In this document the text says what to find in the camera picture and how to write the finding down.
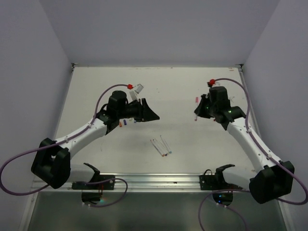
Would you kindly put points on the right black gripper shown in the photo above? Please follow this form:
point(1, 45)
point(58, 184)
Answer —
point(200, 109)

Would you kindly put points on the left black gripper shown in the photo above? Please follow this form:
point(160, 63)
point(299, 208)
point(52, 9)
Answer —
point(147, 114)

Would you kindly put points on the pink capped marker pen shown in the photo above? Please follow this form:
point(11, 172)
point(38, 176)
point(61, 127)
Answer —
point(196, 105)

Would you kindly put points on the light blue capped marker pen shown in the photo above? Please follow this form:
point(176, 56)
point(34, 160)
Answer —
point(165, 145)

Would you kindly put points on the orange marker pen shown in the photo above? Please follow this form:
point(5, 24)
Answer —
point(161, 152)

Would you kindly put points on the yellow marker pen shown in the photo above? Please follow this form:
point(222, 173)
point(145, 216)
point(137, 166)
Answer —
point(160, 142)

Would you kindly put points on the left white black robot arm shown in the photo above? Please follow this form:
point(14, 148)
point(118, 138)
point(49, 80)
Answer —
point(52, 162)

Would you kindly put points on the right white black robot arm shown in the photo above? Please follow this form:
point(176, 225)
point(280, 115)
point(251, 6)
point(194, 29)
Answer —
point(272, 177)

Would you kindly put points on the right controller box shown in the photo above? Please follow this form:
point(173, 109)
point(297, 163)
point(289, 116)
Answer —
point(223, 198)

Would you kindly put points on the controller box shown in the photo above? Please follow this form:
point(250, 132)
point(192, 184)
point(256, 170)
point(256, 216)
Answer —
point(93, 199)
point(223, 198)

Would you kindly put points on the left controller box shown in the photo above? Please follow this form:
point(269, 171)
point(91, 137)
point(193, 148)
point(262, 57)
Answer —
point(93, 199)

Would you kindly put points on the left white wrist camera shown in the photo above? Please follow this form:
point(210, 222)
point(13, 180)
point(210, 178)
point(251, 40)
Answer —
point(135, 91)

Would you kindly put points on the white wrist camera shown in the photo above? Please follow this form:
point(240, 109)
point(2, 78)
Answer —
point(213, 83)
point(135, 91)

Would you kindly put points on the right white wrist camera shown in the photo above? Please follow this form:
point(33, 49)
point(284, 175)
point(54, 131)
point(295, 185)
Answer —
point(213, 83)

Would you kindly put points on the aluminium mounting rail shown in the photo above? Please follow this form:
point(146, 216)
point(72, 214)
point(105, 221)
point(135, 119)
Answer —
point(171, 182)

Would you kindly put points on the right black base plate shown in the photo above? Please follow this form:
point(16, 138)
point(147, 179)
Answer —
point(214, 181)

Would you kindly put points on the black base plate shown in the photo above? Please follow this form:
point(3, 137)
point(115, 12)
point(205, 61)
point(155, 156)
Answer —
point(214, 181)
point(99, 182)

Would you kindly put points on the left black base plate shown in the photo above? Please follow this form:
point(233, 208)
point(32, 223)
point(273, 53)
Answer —
point(99, 182)

